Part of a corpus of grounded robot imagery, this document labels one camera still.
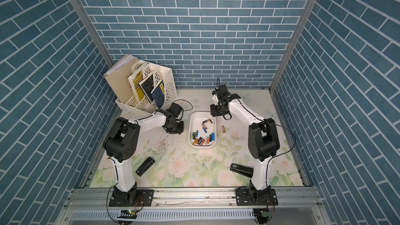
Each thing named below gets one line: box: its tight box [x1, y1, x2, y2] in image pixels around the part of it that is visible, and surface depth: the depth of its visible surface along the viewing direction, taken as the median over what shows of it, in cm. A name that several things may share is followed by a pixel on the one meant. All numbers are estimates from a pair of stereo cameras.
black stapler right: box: [229, 163, 254, 179], surface depth 82 cm
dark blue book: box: [150, 80, 166, 109], surface depth 101 cm
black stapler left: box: [135, 156, 156, 177], surface depth 82 cm
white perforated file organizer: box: [115, 58, 178, 114], surface depth 101 cm
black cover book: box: [138, 73, 155, 104], surface depth 101 cm
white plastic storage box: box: [188, 111, 217, 148], surface depth 98 cm
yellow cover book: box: [127, 69, 145, 104], surface depth 96 cm
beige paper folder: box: [103, 54, 139, 104], surface depth 95 cm
